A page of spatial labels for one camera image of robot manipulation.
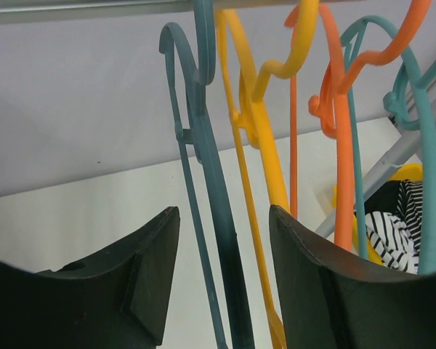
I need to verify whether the yellow plastic bin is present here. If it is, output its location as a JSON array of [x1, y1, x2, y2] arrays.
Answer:
[[331, 163, 424, 267]]

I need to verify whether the teal hanger right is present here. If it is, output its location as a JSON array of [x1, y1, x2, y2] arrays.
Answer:
[[339, 15, 436, 276]]

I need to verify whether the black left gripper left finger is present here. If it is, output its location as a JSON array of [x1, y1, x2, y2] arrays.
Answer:
[[0, 206, 180, 348]]

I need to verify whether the dark blue-grey hanger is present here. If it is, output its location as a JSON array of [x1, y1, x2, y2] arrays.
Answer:
[[159, 1, 255, 348]]

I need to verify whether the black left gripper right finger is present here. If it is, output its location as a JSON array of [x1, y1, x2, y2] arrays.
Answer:
[[269, 205, 436, 348]]

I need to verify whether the silver clothes rack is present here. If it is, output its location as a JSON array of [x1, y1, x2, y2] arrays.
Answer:
[[0, 0, 436, 239]]

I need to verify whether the orange hanger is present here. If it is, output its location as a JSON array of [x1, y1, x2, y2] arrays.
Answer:
[[285, 1, 432, 251]]

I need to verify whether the yellow hanger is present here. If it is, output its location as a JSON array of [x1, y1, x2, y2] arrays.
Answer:
[[214, 1, 320, 348]]

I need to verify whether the black garment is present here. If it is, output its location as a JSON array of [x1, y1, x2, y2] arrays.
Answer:
[[364, 180, 400, 214]]

